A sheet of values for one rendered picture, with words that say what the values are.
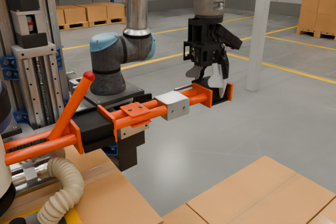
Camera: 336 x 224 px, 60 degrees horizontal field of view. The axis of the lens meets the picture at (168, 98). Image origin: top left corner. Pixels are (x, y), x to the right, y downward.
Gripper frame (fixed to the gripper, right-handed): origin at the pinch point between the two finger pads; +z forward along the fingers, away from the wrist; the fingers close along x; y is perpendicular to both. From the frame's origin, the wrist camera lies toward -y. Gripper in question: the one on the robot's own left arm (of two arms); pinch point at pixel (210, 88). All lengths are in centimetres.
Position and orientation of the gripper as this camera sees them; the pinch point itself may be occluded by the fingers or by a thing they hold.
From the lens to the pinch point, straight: 82.3
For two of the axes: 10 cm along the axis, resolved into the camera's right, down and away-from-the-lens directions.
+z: 0.0, 9.1, 4.1
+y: -8.2, 2.4, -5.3
